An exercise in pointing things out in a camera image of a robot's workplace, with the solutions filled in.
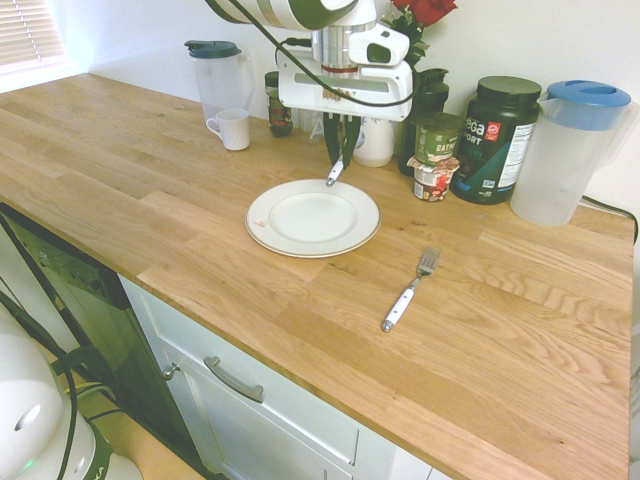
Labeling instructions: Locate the white-handled metal fork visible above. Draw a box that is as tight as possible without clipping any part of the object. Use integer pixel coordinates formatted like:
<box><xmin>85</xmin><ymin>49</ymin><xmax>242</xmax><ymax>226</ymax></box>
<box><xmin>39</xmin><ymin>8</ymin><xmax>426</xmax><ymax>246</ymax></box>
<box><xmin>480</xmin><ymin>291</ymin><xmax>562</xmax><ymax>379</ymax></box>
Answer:
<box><xmin>381</xmin><ymin>247</ymin><xmax>442</xmax><ymax>334</ymax></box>

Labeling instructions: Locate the black dishwasher front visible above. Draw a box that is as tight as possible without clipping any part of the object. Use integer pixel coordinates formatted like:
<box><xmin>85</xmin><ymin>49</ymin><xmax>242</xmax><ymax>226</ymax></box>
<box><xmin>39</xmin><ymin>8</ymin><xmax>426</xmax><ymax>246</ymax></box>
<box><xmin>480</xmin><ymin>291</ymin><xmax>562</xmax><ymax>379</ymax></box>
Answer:
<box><xmin>0</xmin><ymin>202</ymin><xmax>201</xmax><ymax>471</ymax></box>

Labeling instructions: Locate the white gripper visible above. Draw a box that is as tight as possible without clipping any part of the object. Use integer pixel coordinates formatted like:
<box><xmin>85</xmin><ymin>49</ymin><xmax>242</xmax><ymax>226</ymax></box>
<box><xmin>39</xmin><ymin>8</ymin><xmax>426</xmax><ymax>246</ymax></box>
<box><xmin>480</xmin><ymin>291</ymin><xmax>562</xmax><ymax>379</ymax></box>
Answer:
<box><xmin>277</xmin><ymin>47</ymin><xmax>415</xmax><ymax>166</ymax></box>

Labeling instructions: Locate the white drawer with handle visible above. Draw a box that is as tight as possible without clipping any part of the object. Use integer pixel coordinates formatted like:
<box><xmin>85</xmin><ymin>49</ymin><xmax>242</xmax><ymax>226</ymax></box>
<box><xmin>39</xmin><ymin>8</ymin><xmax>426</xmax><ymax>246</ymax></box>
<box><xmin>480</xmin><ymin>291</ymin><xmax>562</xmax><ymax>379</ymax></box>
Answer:
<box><xmin>117</xmin><ymin>274</ymin><xmax>441</xmax><ymax>480</ymax></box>

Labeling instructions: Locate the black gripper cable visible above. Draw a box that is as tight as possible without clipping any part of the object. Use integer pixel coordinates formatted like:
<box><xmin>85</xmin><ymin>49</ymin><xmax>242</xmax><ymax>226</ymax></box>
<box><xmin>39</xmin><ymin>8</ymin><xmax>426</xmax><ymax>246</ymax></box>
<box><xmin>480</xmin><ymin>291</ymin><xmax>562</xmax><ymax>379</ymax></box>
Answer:
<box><xmin>204</xmin><ymin>0</ymin><xmax>419</xmax><ymax>109</ymax></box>

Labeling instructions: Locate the white window blind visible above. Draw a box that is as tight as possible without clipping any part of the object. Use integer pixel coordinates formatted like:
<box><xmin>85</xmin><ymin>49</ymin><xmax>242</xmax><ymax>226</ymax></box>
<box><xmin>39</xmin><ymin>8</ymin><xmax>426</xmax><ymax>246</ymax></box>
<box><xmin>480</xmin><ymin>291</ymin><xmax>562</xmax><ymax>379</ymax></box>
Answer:
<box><xmin>0</xmin><ymin>0</ymin><xmax>69</xmax><ymax>76</ymax></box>

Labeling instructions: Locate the white vase blue flower print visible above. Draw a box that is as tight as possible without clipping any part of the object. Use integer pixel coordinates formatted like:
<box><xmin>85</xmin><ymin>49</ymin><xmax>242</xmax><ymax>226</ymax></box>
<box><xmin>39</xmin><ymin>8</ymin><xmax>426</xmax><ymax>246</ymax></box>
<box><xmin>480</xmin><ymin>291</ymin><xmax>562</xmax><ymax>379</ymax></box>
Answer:
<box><xmin>352</xmin><ymin>117</ymin><xmax>396</xmax><ymax>169</ymax></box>

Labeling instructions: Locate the green oatmeal cup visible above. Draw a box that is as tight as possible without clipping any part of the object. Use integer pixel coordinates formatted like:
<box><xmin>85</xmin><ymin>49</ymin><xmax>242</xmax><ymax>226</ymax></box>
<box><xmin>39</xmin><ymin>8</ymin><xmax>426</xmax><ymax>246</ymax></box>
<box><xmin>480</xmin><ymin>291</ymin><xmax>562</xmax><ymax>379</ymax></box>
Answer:
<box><xmin>414</xmin><ymin>111</ymin><xmax>464</xmax><ymax>166</ymax></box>

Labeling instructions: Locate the black power cord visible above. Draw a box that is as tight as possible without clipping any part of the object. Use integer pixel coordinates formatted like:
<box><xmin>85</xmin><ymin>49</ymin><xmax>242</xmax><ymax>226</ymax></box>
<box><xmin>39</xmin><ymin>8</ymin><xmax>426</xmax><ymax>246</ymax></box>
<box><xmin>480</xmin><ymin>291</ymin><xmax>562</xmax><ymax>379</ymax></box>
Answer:
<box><xmin>579</xmin><ymin>194</ymin><xmax>640</xmax><ymax>236</ymax></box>

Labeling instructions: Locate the white gold-rimmed plate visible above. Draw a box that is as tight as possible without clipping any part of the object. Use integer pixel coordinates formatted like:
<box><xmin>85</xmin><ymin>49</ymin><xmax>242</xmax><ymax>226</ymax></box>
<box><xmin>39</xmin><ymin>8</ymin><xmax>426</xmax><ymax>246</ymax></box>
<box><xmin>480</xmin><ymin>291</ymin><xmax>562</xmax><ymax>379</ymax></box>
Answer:
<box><xmin>244</xmin><ymin>178</ymin><xmax>381</xmax><ymax>260</ymax></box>

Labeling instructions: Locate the white-handled metal spoon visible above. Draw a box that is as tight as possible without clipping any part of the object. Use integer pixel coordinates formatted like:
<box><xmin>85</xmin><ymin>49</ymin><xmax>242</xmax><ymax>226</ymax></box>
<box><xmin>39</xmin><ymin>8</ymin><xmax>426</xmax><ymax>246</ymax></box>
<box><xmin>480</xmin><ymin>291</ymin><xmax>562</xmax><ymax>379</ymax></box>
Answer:
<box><xmin>324</xmin><ymin>142</ymin><xmax>350</xmax><ymax>189</ymax></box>

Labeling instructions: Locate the clear pitcher blue lid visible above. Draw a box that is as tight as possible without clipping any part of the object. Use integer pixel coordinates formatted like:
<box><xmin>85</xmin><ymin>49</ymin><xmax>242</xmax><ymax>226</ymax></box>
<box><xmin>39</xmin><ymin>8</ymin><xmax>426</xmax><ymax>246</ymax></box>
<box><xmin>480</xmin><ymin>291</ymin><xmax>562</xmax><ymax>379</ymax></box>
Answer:
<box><xmin>508</xmin><ymin>78</ymin><xmax>636</xmax><ymax>227</ymax></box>

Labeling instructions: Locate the clear pitcher dark green lid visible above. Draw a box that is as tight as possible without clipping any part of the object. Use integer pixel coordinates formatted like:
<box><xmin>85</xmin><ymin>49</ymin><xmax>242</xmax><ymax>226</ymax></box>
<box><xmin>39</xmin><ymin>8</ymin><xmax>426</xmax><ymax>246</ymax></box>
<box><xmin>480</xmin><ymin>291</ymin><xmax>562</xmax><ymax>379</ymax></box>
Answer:
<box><xmin>183</xmin><ymin>39</ymin><xmax>255</xmax><ymax>124</ymax></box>

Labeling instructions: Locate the white ceramic mug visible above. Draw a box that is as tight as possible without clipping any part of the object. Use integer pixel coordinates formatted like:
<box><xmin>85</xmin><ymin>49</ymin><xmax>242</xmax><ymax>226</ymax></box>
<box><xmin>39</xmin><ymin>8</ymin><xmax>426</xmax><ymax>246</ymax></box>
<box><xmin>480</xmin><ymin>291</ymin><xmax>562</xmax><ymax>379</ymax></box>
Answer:
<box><xmin>205</xmin><ymin>107</ymin><xmax>251</xmax><ymax>152</ymax></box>

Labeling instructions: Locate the metal drawer handle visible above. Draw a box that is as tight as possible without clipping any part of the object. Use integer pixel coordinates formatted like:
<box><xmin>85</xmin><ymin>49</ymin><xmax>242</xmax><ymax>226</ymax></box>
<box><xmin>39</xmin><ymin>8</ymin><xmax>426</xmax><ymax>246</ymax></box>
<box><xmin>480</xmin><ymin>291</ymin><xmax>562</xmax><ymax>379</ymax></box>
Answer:
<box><xmin>203</xmin><ymin>355</ymin><xmax>265</xmax><ymax>404</ymax></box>

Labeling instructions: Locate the red yogurt cup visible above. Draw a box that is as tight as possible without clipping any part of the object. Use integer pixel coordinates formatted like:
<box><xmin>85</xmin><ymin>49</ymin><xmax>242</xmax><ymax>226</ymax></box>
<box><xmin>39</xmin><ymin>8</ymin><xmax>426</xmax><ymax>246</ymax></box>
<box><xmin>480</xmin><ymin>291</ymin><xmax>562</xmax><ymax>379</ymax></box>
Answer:
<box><xmin>405</xmin><ymin>155</ymin><xmax>461</xmax><ymax>203</ymax></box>

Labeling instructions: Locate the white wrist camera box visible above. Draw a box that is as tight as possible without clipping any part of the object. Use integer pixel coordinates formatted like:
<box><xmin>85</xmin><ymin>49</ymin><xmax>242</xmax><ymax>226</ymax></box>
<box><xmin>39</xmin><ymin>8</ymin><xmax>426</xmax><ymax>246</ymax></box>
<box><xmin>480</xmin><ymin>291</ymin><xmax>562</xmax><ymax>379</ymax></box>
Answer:
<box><xmin>349</xmin><ymin>27</ymin><xmax>411</xmax><ymax>67</ymax></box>

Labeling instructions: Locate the spice jar dark lid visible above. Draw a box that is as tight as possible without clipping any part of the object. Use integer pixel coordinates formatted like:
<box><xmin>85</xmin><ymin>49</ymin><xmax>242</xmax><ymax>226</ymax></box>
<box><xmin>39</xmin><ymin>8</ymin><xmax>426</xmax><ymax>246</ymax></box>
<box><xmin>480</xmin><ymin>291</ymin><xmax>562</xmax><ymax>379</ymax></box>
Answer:
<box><xmin>263</xmin><ymin>70</ymin><xmax>295</xmax><ymax>139</ymax></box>

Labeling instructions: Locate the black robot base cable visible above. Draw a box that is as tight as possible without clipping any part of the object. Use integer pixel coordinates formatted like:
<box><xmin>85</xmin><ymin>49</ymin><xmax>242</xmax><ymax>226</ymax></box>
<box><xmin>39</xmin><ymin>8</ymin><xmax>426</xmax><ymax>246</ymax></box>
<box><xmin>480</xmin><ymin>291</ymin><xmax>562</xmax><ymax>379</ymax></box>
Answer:
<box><xmin>0</xmin><ymin>287</ymin><xmax>121</xmax><ymax>480</ymax></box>

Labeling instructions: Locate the red roses bouquet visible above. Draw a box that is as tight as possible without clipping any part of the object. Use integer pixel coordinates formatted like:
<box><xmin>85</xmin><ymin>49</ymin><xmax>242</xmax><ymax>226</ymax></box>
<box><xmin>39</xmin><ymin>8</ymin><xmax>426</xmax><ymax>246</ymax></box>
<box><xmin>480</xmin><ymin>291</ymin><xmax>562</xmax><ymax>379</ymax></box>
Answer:
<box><xmin>379</xmin><ymin>0</ymin><xmax>459</xmax><ymax>71</ymax></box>

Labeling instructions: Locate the large black protein tub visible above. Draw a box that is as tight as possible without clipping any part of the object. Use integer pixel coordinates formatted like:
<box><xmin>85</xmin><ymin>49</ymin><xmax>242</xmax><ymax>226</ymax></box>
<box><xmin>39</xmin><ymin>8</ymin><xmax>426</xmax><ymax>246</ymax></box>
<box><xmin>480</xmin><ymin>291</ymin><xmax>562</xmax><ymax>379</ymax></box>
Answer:
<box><xmin>449</xmin><ymin>75</ymin><xmax>544</xmax><ymax>206</ymax></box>

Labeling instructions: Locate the black shaker bottle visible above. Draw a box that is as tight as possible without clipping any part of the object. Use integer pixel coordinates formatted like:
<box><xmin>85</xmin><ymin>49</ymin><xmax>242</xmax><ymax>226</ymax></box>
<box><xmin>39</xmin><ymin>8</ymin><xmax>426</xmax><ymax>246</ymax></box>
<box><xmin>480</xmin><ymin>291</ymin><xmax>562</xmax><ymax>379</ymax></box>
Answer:
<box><xmin>397</xmin><ymin>68</ymin><xmax>450</xmax><ymax>177</ymax></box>

